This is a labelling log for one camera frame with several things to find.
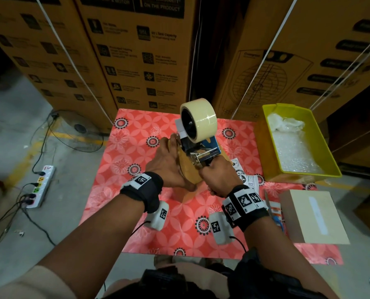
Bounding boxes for orange floral tablecloth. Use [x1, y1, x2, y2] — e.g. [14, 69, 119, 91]
[79, 108, 346, 267]

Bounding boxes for black wristband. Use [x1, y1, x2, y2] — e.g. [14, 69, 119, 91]
[220, 184, 270, 232]
[119, 170, 165, 214]

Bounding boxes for bubble wrap bundle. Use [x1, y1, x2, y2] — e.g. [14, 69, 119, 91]
[266, 113, 323, 174]

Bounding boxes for person's right hand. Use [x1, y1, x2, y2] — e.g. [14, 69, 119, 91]
[198, 155, 244, 199]

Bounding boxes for packaged blue scissors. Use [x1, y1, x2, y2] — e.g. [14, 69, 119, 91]
[262, 189, 286, 232]

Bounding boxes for black-white fragile sticker sheet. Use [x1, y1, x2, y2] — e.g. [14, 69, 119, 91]
[230, 157, 262, 191]

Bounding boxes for flat brown cardboard box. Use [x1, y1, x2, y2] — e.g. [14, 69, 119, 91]
[278, 188, 352, 246]

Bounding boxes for wire-guard floor fan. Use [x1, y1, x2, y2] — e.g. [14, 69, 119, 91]
[47, 108, 105, 154]

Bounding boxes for person's right forearm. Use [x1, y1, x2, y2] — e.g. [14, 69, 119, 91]
[240, 215, 343, 299]

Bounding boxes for yellow plastic bin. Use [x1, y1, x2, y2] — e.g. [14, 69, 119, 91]
[254, 103, 343, 185]

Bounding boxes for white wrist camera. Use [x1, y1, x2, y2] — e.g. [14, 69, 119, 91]
[207, 211, 234, 245]
[144, 200, 171, 232]

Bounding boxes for stack of Crompton cartons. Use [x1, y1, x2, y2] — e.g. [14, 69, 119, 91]
[0, 0, 370, 125]

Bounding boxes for small cardboard box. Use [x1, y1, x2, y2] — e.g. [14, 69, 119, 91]
[175, 145, 233, 186]

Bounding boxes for tape dispenser with tape roll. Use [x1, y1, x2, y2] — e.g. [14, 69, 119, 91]
[174, 98, 222, 169]

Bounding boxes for person's dark clothing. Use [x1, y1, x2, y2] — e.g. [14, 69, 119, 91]
[101, 255, 326, 299]

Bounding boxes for white power strip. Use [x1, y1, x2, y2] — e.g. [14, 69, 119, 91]
[23, 164, 57, 210]

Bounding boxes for person's left hand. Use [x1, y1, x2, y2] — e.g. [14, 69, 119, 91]
[145, 134, 197, 192]

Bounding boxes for person's left forearm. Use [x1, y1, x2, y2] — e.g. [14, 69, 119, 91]
[0, 196, 146, 299]

